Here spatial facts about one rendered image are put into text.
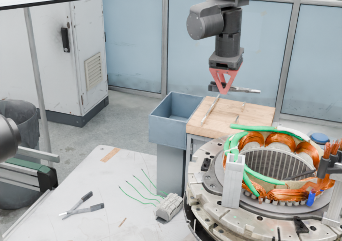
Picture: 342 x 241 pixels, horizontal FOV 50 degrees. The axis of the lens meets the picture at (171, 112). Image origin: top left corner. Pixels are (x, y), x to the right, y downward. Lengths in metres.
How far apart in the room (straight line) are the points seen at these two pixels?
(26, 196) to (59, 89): 1.02
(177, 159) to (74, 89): 2.01
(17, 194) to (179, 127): 1.52
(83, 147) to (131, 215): 1.81
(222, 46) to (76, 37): 2.08
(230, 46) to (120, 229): 0.56
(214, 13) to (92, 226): 0.64
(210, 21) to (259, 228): 0.42
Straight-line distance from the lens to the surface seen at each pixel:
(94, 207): 1.09
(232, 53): 0.84
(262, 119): 0.98
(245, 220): 0.61
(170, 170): 1.05
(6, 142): 0.27
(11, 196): 2.32
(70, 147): 2.85
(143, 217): 1.06
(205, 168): 0.70
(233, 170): 0.58
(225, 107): 1.02
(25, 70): 3.17
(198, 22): 0.77
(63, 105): 3.08
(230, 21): 0.82
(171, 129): 0.95
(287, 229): 0.62
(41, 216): 1.11
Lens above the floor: 1.51
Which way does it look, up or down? 27 degrees down
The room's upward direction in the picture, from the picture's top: 1 degrees clockwise
